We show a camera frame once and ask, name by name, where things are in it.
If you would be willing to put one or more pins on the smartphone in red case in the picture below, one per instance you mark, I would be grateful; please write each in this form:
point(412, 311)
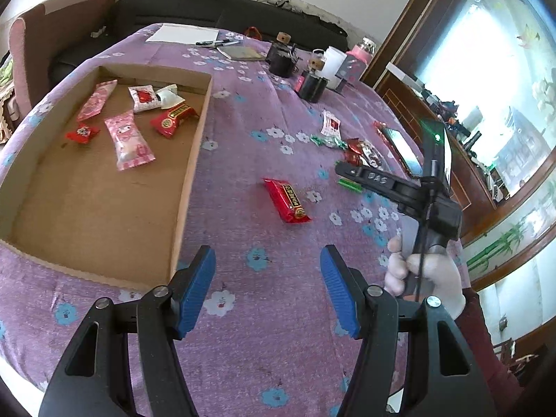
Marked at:
point(400, 149)

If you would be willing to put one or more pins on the black cylinder container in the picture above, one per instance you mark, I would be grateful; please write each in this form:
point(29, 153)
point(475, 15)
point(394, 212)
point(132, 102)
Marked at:
point(282, 56)
point(311, 85)

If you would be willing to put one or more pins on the brown cardboard tray box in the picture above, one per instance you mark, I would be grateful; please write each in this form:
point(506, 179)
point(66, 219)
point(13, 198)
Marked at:
point(67, 207)

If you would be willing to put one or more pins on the white cylindrical jar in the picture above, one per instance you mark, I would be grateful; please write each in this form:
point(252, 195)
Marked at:
point(333, 60)

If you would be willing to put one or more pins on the black cylinder container front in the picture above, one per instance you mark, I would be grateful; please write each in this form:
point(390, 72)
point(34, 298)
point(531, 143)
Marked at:
point(311, 85)

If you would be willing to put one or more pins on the large pink cartoon packet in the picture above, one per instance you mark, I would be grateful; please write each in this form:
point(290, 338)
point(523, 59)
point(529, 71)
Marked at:
point(132, 150)

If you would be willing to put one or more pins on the white paper sheet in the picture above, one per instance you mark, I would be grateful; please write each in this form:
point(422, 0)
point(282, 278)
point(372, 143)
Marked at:
point(184, 34)

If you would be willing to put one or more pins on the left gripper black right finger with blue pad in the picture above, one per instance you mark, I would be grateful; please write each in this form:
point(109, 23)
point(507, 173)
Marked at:
point(441, 378)

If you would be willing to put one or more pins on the brown notebook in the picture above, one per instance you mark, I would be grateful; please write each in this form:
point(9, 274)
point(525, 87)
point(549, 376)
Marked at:
point(241, 53)

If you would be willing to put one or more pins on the black leather sofa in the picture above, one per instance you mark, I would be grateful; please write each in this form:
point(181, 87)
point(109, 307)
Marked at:
point(126, 17)

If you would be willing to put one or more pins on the red gold candy bar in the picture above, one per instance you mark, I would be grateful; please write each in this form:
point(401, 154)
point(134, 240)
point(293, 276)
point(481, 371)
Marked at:
point(286, 201)

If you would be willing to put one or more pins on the green white candy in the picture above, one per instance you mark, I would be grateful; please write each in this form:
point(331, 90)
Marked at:
point(329, 142)

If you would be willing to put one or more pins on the purple floral tablecloth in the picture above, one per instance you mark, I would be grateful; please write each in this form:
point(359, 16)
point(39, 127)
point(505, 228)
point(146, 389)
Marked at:
point(267, 342)

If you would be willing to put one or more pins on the long pink snack packet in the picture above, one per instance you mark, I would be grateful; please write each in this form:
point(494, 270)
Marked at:
point(95, 104)

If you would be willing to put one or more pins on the black cylinder container back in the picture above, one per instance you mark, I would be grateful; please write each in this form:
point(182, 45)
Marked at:
point(282, 56)

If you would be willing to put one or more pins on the pink lidded bottle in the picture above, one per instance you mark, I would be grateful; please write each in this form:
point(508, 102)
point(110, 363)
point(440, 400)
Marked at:
point(357, 60)

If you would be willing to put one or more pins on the wooden side cabinet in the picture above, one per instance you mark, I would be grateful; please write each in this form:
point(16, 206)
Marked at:
point(467, 185)

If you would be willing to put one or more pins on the maroon armchair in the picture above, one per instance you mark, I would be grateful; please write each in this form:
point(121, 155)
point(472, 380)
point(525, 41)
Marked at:
point(38, 35)

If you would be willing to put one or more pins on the red gold-seal candy bar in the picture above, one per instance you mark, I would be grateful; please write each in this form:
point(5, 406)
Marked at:
point(167, 122)

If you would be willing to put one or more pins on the large red gold-character packet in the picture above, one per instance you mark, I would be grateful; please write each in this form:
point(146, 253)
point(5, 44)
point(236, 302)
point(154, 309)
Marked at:
point(361, 152)

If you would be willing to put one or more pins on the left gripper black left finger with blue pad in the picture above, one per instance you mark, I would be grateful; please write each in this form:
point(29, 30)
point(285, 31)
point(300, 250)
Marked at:
point(93, 376)

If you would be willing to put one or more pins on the small red candy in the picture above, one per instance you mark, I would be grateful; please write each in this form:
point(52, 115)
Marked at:
point(83, 134)

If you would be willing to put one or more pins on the person's right hand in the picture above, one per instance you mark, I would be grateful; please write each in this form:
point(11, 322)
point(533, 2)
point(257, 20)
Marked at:
point(439, 269)

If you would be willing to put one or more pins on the white red square snack packet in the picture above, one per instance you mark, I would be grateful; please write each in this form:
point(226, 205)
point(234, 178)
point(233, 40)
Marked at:
point(330, 125)

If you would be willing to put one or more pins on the white red-print snack packet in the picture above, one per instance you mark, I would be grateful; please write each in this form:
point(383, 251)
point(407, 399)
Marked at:
point(144, 98)

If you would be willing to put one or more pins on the small white sachet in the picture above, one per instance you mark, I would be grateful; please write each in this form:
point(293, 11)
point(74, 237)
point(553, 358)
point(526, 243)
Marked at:
point(169, 97)

